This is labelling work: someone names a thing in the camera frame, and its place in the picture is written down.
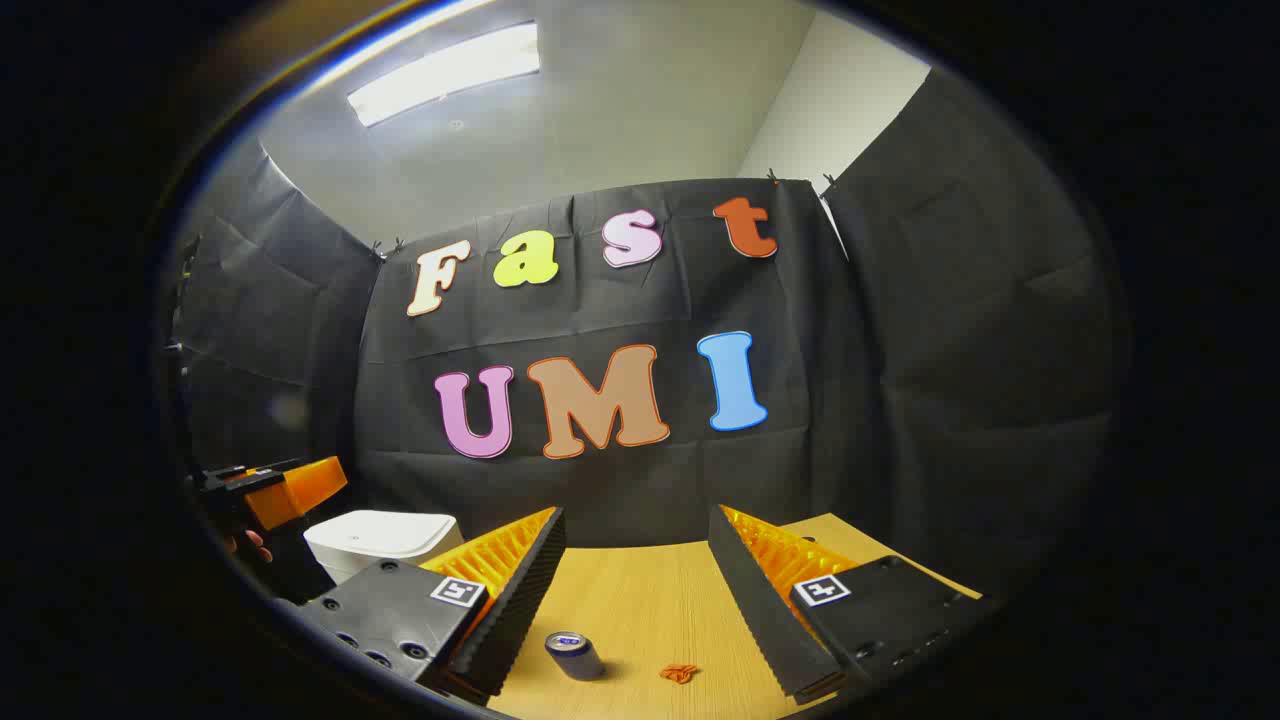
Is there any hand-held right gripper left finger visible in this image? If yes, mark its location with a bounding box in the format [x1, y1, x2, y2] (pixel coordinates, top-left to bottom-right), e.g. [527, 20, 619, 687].
[300, 505, 567, 706]

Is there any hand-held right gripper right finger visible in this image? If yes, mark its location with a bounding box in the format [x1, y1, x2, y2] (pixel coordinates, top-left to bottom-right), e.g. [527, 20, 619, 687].
[708, 503, 1001, 706]

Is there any white desktop garbage bin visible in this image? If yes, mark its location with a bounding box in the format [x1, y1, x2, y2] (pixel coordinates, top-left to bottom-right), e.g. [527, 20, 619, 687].
[303, 510, 464, 586]

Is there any wooden desktop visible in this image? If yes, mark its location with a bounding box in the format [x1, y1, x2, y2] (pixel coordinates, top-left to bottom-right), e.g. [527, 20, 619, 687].
[488, 513, 986, 720]

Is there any ceiling light panel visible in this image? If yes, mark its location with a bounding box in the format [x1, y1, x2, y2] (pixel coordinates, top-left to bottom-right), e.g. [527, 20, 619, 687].
[347, 22, 542, 128]

